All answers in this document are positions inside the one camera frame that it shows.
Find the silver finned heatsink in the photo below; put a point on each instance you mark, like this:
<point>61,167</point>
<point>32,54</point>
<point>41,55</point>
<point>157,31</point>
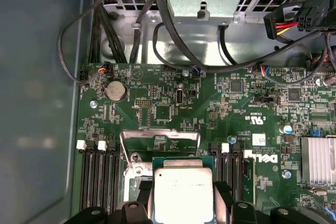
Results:
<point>319,161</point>

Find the black power connector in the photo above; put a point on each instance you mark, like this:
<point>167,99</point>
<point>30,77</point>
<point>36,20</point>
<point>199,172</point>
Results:
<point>270,26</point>

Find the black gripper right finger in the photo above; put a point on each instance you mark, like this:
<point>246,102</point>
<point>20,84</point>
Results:
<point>223,205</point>

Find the silver CPU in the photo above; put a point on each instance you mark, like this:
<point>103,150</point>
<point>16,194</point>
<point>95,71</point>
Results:
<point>183,192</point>

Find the black PC case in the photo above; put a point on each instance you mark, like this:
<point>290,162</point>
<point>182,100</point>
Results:
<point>39,103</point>

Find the silver coin battery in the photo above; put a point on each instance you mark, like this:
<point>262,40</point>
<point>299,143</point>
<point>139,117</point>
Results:
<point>116,91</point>

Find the black square power plug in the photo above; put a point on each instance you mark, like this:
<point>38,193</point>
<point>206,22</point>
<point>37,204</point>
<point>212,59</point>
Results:
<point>307,19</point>

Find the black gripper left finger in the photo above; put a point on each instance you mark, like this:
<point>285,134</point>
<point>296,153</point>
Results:
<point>144,208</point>

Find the green motherboard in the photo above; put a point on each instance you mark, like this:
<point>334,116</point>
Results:
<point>210,98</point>

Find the metal socket cover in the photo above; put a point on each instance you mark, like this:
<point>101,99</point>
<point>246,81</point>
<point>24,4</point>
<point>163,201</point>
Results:
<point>147,132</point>

